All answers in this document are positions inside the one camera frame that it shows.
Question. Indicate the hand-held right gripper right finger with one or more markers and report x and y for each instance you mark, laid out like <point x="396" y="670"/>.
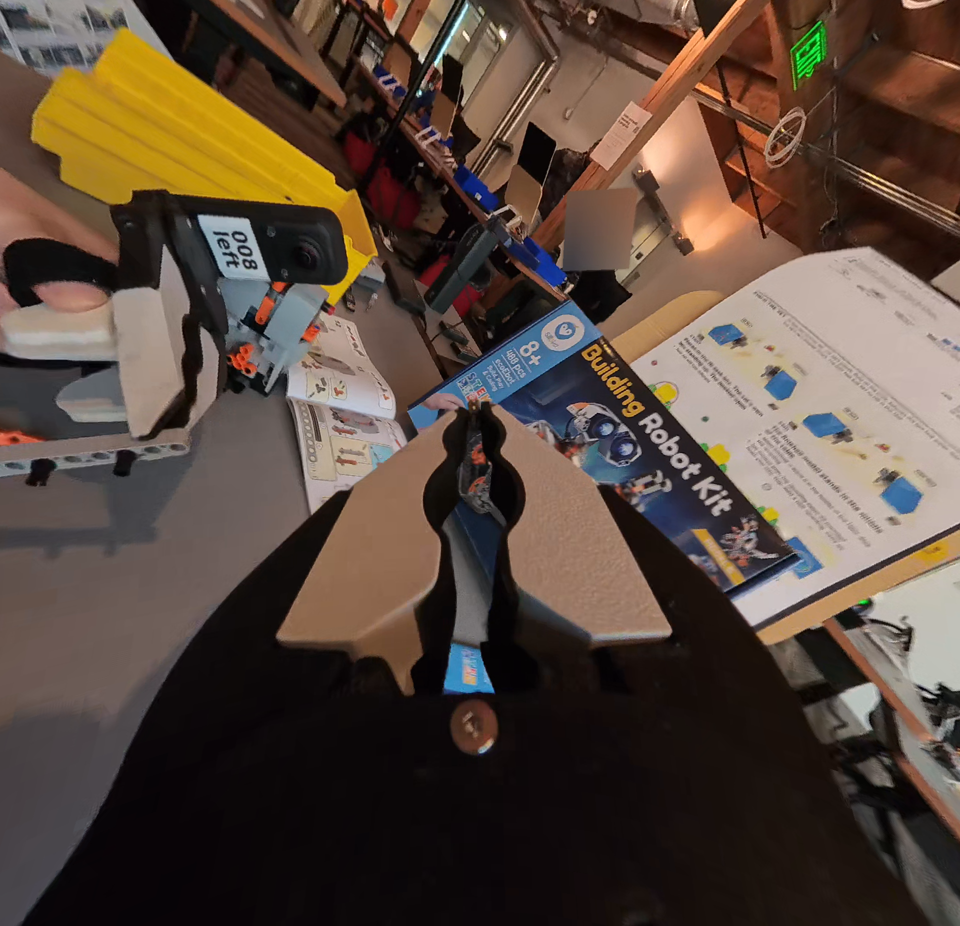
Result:
<point x="577" y="558"/>

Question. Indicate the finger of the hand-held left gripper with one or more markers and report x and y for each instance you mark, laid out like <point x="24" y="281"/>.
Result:
<point x="154" y="356"/>

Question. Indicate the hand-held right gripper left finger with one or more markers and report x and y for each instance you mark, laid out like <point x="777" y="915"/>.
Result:
<point x="360" y="566"/>

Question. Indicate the perforated building beam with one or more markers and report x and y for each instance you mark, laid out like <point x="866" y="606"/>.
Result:
<point x="90" y="457"/>

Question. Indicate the small plastic parts bag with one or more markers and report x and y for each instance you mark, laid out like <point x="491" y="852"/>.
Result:
<point x="477" y="476"/>

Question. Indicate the person's left hand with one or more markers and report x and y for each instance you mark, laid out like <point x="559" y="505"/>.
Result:
<point x="45" y="213"/>

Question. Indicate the grey orange toy robot assembly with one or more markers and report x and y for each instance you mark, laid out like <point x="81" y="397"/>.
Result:
<point x="281" y="326"/>

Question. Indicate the red bag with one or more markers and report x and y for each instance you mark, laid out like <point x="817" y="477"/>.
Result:
<point x="390" y="191"/>

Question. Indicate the toy instruction booklet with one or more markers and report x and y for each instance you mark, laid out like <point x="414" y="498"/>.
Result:
<point x="341" y="431"/>

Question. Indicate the blue robot kit box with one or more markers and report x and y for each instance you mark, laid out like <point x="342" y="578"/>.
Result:
<point x="660" y="446"/>

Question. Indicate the stack of yellow plastic bins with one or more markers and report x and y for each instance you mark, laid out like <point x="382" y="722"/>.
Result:
<point x="202" y="138"/>

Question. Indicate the dark grey device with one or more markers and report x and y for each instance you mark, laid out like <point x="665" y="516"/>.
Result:
<point x="465" y="266"/>

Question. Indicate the row of blue storage bins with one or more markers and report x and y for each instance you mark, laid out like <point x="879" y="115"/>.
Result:
<point x="510" y="221"/>

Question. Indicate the large open printed manual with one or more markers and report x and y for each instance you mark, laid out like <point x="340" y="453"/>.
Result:
<point x="817" y="416"/>

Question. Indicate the white paper notice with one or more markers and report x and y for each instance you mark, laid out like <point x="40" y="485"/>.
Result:
<point x="619" y="135"/>

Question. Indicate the green exit sign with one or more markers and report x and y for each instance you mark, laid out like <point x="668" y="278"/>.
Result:
<point x="810" y="54"/>

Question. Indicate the wall posters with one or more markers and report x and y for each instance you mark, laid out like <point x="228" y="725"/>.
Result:
<point x="52" y="11"/>

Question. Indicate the slanted wooden post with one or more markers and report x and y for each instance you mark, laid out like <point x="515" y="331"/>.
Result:
<point x="675" y="86"/>

